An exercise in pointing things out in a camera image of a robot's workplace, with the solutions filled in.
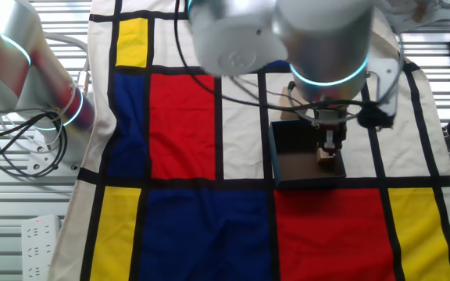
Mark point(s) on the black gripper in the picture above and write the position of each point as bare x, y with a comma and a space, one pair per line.
328, 119

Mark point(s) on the small wooden cube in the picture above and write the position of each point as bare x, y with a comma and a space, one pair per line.
322, 157

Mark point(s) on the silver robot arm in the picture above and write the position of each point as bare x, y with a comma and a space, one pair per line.
326, 39

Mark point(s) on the dark blue gift box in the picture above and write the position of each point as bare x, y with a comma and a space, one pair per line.
299, 168

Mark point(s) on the small brown tape piece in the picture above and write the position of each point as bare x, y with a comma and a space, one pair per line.
418, 12

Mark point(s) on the colour-block patterned cloth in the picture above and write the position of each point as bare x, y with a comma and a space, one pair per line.
182, 125

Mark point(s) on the white paper sheet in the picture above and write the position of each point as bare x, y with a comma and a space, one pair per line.
436, 15

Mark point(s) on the white power strip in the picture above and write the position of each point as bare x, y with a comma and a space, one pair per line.
39, 250

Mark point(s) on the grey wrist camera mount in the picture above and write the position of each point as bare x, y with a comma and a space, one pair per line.
387, 74

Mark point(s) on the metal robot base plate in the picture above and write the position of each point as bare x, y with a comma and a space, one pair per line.
53, 164

